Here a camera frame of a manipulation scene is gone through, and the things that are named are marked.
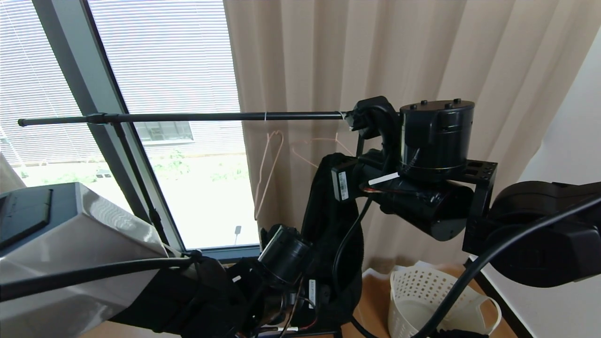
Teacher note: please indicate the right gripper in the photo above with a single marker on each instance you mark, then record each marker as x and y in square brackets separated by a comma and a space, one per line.
[422, 206]

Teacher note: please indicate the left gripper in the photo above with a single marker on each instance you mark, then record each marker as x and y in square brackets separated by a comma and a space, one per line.
[291, 305]

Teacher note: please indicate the pink clothes hanger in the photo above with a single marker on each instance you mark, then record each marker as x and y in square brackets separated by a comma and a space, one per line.
[336, 138]
[260, 180]

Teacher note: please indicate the white laundry basket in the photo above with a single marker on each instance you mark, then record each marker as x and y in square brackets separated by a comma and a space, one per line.
[418, 300]

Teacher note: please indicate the black clothes rack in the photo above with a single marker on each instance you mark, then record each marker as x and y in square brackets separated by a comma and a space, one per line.
[188, 116]

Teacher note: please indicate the black garment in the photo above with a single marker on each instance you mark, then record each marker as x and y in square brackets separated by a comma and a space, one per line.
[458, 334]

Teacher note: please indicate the window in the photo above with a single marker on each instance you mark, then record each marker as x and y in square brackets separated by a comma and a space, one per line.
[178, 70]

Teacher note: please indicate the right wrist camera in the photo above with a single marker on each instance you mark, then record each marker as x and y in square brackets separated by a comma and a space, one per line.
[373, 115]

